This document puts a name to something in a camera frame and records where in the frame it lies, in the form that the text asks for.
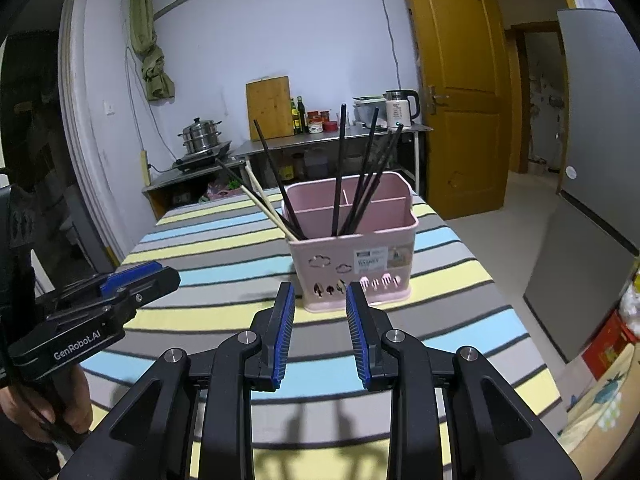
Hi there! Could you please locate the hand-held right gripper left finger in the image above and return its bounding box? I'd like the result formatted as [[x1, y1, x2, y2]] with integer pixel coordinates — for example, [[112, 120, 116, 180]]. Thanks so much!
[[60, 281, 297, 480]]

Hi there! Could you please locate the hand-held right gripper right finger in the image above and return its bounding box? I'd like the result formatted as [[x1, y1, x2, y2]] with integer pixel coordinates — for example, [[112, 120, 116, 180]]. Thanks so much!
[[345, 281, 583, 480]]

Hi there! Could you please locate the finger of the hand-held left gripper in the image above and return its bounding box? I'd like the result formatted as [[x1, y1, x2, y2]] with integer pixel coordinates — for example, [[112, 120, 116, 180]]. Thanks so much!
[[99, 261, 167, 298], [111, 268, 182, 312]]

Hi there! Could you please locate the pink plastic utensil holder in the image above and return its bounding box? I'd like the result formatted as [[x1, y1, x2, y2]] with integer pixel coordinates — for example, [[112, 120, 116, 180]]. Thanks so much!
[[281, 171, 420, 312]]

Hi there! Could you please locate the person's left forearm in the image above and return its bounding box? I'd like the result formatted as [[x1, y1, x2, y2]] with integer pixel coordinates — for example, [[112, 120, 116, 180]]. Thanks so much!
[[0, 415, 63, 480]]

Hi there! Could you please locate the person's left hand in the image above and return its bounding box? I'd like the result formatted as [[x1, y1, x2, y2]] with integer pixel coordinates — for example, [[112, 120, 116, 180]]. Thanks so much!
[[0, 361, 95, 445]]

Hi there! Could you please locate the striped tablecloth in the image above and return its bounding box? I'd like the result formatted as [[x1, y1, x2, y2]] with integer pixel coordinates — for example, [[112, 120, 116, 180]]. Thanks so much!
[[80, 185, 568, 480]]

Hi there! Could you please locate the low steel counter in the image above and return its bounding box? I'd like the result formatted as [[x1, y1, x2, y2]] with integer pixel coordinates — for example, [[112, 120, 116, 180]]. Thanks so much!
[[141, 157, 251, 221]]

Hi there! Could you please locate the black induction cooker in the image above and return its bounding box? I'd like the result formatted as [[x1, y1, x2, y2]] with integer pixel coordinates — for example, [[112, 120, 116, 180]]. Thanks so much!
[[172, 141, 233, 172]]

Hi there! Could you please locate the steel steamer pot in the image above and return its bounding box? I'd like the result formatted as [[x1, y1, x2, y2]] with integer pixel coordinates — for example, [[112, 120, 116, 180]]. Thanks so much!
[[178, 116, 223, 155]]

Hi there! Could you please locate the steel kitchen table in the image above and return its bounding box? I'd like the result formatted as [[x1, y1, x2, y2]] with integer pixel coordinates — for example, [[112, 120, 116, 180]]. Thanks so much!
[[231, 122, 433, 196]]

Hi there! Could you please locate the wooden cutting board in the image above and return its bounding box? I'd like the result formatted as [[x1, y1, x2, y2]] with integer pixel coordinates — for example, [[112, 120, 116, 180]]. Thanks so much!
[[245, 76, 294, 141]]

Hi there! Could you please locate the sliding glass door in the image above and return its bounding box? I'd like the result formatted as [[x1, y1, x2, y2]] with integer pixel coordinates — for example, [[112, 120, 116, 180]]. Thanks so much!
[[0, 0, 121, 271]]

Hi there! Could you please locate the grey dish container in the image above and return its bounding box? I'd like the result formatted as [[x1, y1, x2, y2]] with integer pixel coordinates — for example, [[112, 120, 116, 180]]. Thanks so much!
[[352, 95, 388, 128]]

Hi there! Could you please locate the white electric kettle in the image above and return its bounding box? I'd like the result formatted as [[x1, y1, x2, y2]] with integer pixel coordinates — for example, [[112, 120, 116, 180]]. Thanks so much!
[[384, 89, 421, 129]]

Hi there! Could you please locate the green hanging cloth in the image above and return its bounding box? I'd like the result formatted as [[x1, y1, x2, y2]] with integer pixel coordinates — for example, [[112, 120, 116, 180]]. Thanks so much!
[[129, 0, 177, 103]]

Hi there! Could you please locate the red box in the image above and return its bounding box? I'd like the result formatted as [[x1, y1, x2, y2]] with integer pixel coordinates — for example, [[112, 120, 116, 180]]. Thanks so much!
[[581, 310, 640, 381]]

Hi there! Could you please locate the floral mat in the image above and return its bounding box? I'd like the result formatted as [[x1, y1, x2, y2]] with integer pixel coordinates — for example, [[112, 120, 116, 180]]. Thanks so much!
[[557, 345, 640, 461]]

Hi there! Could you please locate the yellow wooden door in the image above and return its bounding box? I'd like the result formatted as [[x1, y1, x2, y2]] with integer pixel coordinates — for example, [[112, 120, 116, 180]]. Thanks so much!
[[398, 0, 511, 221]]

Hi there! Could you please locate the white plastic bag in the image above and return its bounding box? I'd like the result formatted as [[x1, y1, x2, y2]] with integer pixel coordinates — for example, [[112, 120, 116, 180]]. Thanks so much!
[[617, 280, 640, 336]]

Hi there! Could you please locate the grey refrigerator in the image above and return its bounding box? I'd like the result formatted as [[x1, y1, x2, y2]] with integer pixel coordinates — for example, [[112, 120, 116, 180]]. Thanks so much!
[[522, 8, 640, 363]]

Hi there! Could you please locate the grey wall cable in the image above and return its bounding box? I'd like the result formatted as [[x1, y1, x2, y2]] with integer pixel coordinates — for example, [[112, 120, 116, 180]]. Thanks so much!
[[372, 0, 403, 92]]

